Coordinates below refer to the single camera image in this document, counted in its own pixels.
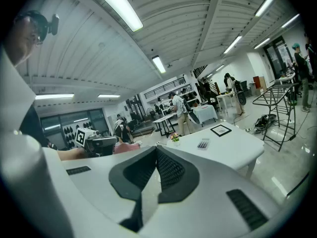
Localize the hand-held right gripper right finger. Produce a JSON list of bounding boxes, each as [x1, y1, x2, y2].
[[156, 144, 200, 204]]

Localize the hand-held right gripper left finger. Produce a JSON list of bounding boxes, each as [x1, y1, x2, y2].
[[108, 145, 158, 234]]

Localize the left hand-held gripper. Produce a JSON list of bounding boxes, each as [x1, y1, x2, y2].
[[75, 127, 120, 158]]

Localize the grey calculator with purple keys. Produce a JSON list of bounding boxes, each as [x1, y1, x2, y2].
[[197, 138, 210, 150]]

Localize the person's left forearm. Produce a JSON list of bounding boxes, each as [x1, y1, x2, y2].
[[56, 146, 86, 162]]

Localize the pink cloth-covered chair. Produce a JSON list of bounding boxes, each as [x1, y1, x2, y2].
[[113, 142, 142, 155]]

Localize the potted pink yellow flowers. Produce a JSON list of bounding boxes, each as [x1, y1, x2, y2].
[[169, 132, 180, 147]]

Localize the black standing fan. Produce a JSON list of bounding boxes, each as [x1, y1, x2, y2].
[[146, 107, 157, 125]]

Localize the white desk with black legs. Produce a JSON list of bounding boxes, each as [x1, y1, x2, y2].
[[152, 114, 179, 137]]

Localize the table with white cloth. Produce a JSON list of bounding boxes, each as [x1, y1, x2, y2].
[[192, 104, 219, 127]]

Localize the black balcony railing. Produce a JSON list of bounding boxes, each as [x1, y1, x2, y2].
[[143, 77, 187, 100]]

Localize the person's black shirt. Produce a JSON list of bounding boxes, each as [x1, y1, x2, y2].
[[19, 103, 50, 148]]

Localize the white shelf unit with items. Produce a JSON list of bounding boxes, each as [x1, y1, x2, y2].
[[158, 83, 200, 114]]

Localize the small white table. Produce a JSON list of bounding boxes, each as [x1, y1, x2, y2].
[[215, 91, 236, 116]]

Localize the black metal staircase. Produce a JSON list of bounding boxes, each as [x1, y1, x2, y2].
[[192, 64, 220, 96]]

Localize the red-brown cabinet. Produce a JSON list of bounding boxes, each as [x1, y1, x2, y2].
[[253, 75, 267, 89]]

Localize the person's head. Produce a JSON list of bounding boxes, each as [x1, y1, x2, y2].
[[3, 10, 49, 68]]

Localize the metal drying rack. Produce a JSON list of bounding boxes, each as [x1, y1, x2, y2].
[[252, 82, 301, 152]]

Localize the black picture frame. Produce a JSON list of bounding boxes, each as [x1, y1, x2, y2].
[[210, 124, 232, 138]]

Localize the black device bundle with cables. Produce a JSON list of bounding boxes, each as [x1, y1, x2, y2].
[[254, 114, 277, 133]]

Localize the black head-mounted camera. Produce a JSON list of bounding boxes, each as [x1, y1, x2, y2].
[[48, 13, 60, 36]]

